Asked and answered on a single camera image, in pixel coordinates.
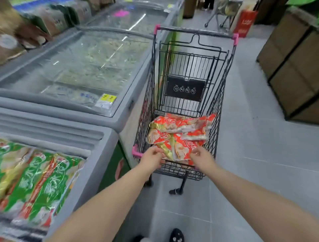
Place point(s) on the red box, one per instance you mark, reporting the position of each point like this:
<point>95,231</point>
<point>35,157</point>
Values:
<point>245,23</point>

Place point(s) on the grey metal trolley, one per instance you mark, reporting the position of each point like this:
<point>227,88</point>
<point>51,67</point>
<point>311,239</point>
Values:
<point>226,8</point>

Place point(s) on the person's left forearm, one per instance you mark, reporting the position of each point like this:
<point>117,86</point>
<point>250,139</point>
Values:
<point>104,204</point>

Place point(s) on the person's black shoe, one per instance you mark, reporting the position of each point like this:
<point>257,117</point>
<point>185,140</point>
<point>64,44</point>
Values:
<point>177,235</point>
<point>140,238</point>

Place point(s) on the person's black left shoe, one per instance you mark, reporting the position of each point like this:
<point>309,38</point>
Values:
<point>140,238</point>

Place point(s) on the grey freezer with loose dumplings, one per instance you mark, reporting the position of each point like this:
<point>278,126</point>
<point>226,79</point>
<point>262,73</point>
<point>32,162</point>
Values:
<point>124,117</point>

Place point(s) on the clear sleeve with yellow tags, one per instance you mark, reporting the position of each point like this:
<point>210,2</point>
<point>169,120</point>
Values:
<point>108,97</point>

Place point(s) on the red dumpling packet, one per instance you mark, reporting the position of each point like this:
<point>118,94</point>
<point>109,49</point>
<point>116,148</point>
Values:
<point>182,149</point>

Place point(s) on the person's left hand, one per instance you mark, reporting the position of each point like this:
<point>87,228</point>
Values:
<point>152,159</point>

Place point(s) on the tan bread bag green band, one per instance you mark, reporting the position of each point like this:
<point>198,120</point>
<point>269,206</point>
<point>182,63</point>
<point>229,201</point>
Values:
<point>79,12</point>
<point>49,22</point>

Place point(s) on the tan snack bag white label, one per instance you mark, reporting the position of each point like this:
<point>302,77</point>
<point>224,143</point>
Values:
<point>10,49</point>

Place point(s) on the person's right forearm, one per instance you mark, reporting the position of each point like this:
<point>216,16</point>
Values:
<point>261,204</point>

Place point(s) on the clear frozen bags blue print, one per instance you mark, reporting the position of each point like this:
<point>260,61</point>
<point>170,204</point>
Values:
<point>74,96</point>

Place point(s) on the wooden display stand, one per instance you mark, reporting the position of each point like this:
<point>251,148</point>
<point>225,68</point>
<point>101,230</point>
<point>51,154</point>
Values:
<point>189,8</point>

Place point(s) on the green dumpling packets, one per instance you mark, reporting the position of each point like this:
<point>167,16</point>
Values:
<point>42,184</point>

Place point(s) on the grey freezer with green front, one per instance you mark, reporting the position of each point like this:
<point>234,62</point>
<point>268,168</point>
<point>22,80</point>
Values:
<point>62,129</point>

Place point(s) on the person's right hand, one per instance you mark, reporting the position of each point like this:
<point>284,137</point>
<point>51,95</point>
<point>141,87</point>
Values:
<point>204,159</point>

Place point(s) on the person's black right shoe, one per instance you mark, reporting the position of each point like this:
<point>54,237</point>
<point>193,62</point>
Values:
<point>177,235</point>

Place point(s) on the black cart seat panel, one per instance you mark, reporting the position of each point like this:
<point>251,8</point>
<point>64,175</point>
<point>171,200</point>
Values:
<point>185,84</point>

